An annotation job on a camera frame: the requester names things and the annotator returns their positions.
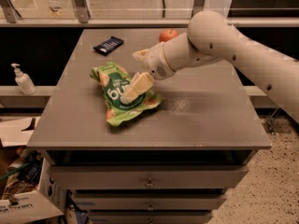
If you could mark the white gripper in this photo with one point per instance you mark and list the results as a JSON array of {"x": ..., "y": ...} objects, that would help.
[{"x": 154, "y": 61}]

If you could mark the green chip bag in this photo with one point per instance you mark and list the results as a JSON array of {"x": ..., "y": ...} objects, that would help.
[{"x": 113, "y": 79}]

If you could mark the dark blue rxbar wrapper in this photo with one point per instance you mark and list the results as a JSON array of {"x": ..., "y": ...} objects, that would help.
[{"x": 108, "y": 46}]

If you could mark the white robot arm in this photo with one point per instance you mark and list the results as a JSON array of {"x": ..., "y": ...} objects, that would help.
[{"x": 210, "y": 36}]

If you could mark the red apple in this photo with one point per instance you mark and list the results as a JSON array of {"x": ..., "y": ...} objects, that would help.
[{"x": 167, "y": 34}]

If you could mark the grey drawer cabinet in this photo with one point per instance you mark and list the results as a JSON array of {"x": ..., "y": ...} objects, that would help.
[{"x": 194, "y": 146}]

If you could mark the top drawer knob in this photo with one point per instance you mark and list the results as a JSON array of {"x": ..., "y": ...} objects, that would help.
[{"x": 149, "y": 184}]

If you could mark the drawer knob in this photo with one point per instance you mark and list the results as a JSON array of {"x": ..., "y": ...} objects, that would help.
[
  {"x": 150, "y": 207},
  {"x": 149, "y": 184}
]

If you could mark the white pump bottle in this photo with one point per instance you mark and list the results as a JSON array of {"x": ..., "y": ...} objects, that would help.
[{"x": 25, "y": 83}]

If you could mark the middle drawer knob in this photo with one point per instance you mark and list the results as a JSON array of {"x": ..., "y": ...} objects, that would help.
[{"x": 150, "y": 207}]

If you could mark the flat white cardboard sheet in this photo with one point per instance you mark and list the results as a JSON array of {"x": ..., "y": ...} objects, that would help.
[{"x": 17, "y": 132}]

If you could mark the white cardboard box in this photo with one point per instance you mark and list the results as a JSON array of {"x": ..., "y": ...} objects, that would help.
[{"x": 30, "y": 192}]

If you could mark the metal railing post far left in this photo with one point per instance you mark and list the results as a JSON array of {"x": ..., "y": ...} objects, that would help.
[{"x": 10, "y": 12}]

